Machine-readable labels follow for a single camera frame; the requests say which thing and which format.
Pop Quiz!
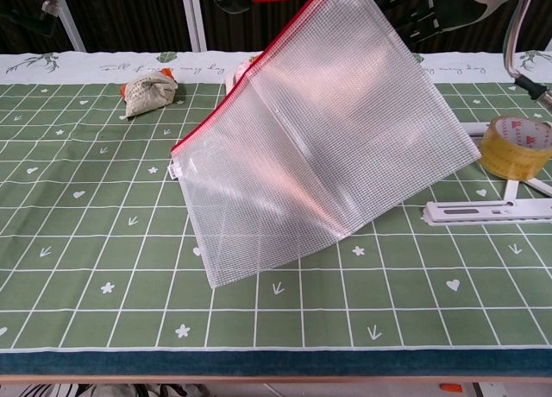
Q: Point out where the green grid tablecloth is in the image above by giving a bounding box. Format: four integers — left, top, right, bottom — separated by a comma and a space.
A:
0, 49, 552, 376

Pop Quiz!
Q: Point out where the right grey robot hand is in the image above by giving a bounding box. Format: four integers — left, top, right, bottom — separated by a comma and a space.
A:
351, 0, 536, 44

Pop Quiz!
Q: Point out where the white folding laptop stand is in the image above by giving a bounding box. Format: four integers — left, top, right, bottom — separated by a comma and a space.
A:
424, 120, 552, 228

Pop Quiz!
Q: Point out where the yellow packing tape roll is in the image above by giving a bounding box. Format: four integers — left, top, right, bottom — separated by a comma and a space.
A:
478, 115, 552, 181

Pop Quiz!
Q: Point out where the clear mesh zipper pouch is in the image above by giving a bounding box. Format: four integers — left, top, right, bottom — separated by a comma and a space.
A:
170, 0, 483, 290

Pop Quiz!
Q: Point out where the crumpled paper snack packet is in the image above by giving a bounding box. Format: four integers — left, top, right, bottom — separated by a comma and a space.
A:
119, 67, 179, 118

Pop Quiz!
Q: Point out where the white oval box pink cake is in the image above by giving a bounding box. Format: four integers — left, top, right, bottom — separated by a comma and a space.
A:
225, 55, 262, 92

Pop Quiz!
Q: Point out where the multicolour ribbon cable with plug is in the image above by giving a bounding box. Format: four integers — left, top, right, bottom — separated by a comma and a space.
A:
502, 0, 552, 109

